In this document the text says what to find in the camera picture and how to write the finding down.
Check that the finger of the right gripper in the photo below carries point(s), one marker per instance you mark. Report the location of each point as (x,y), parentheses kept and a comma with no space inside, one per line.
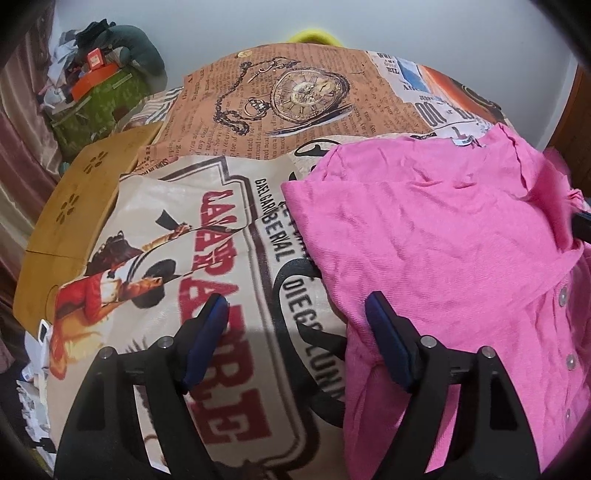
(581,226)

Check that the wooden lap desk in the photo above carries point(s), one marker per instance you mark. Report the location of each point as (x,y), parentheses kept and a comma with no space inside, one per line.
(71,221)

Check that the grey plush toy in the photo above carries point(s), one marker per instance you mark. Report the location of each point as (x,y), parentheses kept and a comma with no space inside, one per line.
(133,46)

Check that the yellow foam arch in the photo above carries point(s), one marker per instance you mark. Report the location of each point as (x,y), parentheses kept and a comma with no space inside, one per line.
(315,36)

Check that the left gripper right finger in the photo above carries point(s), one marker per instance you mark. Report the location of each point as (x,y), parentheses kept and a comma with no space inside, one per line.
(397,340)

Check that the striped red beige curtain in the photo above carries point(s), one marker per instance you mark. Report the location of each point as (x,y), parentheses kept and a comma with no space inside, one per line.
(30,155)

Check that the pink polo shirt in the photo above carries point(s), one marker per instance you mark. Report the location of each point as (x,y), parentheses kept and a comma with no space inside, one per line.
(473,244)

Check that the orange box on bin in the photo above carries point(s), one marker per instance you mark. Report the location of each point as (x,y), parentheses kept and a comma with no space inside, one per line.
(92,79)

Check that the green storage bin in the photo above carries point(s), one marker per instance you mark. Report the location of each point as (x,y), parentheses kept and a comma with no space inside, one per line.
(94,115)

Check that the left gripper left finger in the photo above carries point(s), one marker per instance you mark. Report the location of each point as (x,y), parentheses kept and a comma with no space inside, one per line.
(198,337)

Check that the printed collage bedsheet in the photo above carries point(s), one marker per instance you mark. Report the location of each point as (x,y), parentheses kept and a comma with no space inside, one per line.
(203,213)

